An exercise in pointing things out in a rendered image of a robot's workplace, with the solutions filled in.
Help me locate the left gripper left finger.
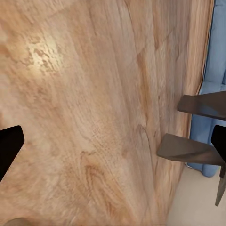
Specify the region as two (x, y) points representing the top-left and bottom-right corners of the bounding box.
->
(0, 125), (24, 181)

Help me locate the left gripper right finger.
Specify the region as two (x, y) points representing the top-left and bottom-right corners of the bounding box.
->
(211, 125), (226, 163)

